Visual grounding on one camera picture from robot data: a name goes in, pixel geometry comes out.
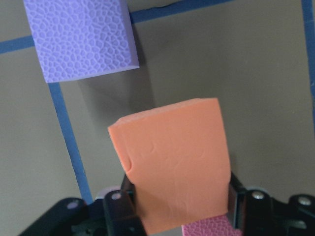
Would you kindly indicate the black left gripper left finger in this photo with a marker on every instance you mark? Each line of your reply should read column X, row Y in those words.
column 120, row 213

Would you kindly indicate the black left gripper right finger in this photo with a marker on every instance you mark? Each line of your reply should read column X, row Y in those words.
column 249, row 210

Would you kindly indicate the orange foam block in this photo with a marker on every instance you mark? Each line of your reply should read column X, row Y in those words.
column 177, row 158

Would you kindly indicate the pink foam block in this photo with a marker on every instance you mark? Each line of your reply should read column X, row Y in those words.
column 215, row 226

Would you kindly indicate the purple foam block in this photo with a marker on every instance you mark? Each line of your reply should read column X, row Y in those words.
column 79, row 39

